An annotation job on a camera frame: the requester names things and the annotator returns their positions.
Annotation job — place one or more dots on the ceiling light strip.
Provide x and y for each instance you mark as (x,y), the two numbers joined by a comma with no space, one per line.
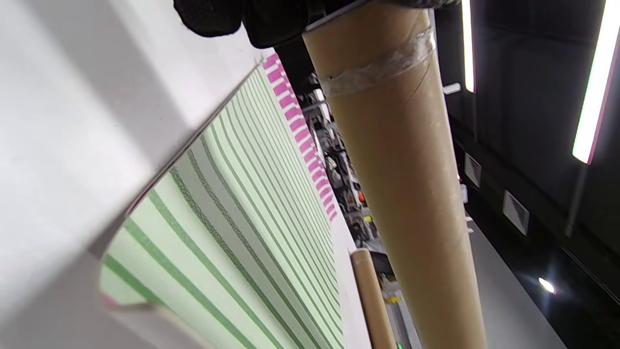
(596,87)
(467,43)

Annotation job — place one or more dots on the brown cardboard mailing tube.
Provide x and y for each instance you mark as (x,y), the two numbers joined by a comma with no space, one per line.
(411,194)
(373,300)

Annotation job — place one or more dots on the person's left hand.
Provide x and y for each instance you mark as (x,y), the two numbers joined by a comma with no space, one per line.
(271,19)

